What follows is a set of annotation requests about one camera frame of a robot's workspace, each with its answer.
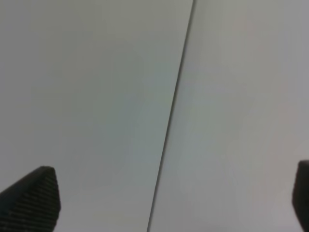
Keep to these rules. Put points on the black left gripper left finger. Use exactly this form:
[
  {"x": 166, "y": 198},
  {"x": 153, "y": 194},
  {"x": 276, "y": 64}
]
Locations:
[{"x": 32, "y": 204}]

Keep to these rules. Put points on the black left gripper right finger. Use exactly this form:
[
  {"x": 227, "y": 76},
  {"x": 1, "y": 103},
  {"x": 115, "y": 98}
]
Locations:
[{"x": 300, "y": 196}]

